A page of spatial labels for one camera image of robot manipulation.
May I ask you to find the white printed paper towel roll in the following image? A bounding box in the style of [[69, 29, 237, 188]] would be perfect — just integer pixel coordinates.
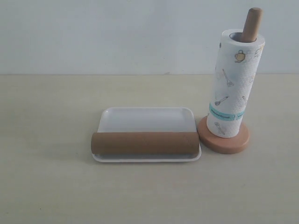
[[206, 29, 265, 138]]

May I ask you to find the wooden paper towel holder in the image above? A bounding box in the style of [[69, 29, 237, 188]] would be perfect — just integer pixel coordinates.
[[197, 7, 263, 154]]

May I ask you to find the brown cardboard tube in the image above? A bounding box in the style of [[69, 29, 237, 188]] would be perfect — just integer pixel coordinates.
[[91, 132, 199, 155]]

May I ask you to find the white rectangular tray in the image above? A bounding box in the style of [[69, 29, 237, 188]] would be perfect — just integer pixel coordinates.
[[92, 107, 201, 163]]

